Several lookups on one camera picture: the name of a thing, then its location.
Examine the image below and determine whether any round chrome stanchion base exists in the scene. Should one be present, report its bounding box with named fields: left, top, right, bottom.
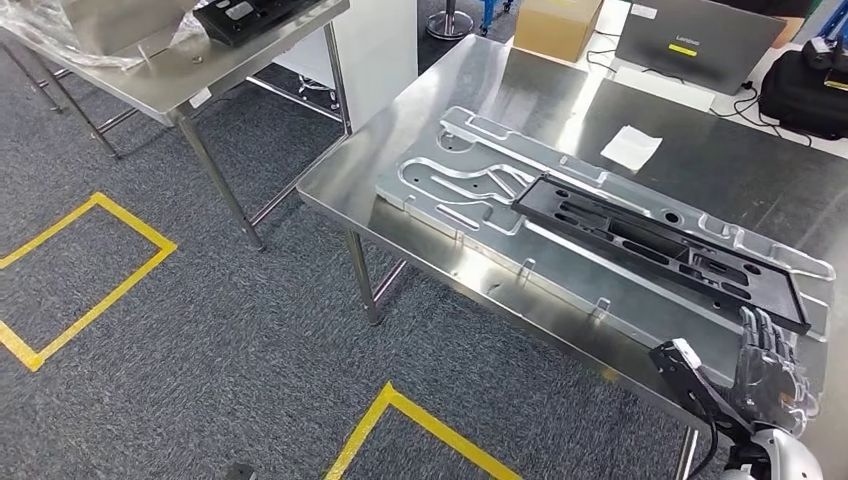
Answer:
left=425, top=0, right=476, bottom=42

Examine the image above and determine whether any machined aluminium fixture plate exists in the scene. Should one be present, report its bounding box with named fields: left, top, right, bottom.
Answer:
left=375, top=105, right=837, bottom=346

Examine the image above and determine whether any black bag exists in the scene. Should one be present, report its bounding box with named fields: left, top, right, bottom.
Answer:
left=758, top=36, right=848, bottom=142

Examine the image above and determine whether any chrome stool base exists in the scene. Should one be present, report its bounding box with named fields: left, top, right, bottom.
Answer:
left=296, top=74, right=341, bottom=112

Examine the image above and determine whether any black laptop cable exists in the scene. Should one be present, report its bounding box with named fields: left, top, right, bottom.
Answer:
left=712, top=80, right=815, bottom=148

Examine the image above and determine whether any clear plastic wrap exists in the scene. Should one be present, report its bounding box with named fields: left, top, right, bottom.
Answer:
left=0, top=0, right=217, bottom=72

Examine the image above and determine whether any grey metal workbench frame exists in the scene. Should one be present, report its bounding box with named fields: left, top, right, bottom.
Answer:
left=0, top=0, right=352, bottom=253
left=296, top=34, right=848, bottom=480

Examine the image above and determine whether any black plastic plate part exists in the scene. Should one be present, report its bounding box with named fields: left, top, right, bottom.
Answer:
left=511, top=173, right=814, bottom=337

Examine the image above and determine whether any black control box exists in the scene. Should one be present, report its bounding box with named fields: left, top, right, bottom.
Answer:
left=193, top=0, right=333, bottom=48

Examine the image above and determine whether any small blue metal cart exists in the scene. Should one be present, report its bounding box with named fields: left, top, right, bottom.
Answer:
left=478, top=0, right=517, bottom=38

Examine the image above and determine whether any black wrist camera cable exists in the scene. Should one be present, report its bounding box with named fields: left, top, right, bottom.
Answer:
left=685, top=420, right=721, bottom=480

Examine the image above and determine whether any white paper sheet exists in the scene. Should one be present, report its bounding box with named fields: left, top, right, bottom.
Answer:
left=600, top=125, right=664, bottom=174

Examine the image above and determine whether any white square pillar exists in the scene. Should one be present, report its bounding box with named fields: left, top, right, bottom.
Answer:
left=272, top=0, right=420, bottom=135

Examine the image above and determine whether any brown cardboard box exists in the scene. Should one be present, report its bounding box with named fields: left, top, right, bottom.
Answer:
left=513, top=0, right=605, bottom=64

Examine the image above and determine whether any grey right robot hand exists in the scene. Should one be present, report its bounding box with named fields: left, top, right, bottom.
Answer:
left=731, top=305, right=820, bottom=439

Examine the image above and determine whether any grey Lenovo laptop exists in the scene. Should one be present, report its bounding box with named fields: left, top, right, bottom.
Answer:
left=614, top=0, right=788, bottom=97

